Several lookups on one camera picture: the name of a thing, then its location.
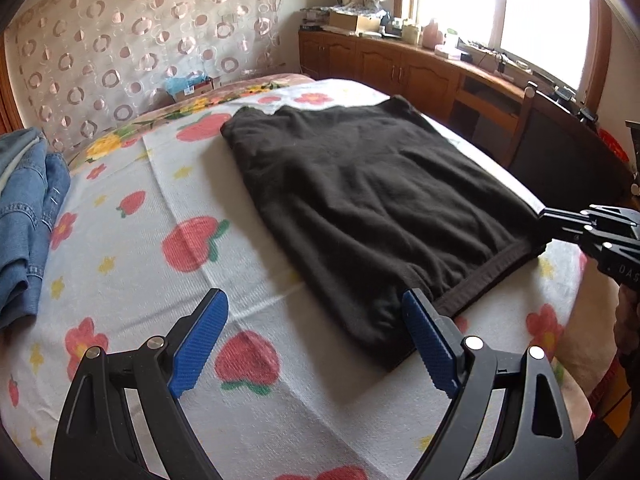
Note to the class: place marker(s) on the white strawberry flower sheet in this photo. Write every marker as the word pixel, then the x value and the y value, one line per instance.
pixel 143 234

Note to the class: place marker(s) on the top light blue jeans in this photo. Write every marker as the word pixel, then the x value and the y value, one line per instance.
pixel 13 146

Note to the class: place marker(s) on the circle pattern sheer curtain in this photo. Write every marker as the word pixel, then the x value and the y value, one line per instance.
pixel 81 68

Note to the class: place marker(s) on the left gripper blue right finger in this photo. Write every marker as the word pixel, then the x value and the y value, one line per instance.
pixel 437 340

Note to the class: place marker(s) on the window with wooden frame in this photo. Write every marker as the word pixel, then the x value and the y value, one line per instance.
pixel 568 42

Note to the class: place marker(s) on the dark wooden chair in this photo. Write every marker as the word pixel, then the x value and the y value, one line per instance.
pixel 561 161

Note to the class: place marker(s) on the black shorts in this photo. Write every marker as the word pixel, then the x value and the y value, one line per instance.
pixel 368 202

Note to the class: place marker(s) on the long wooden sideboard cabinet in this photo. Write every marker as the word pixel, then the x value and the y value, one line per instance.
pixel 482 107

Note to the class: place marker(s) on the pink floral blanket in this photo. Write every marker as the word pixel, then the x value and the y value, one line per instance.
pixel 128 134

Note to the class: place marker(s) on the pink bottle on sideboard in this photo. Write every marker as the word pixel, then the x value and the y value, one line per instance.
pixel 432 36

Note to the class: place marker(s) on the bottom blue denim jeans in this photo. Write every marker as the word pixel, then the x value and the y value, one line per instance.
pixel 30 204

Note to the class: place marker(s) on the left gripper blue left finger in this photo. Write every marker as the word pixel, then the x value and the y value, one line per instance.
pixel 192 339

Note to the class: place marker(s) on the cardboard box on sideboard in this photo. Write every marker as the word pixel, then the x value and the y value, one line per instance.
pixel 354 22

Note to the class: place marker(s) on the person's right hand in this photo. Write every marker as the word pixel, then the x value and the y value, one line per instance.
pixel 627 321

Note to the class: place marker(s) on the cardboard box with blue bag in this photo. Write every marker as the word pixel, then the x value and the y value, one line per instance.
pixel 183 88

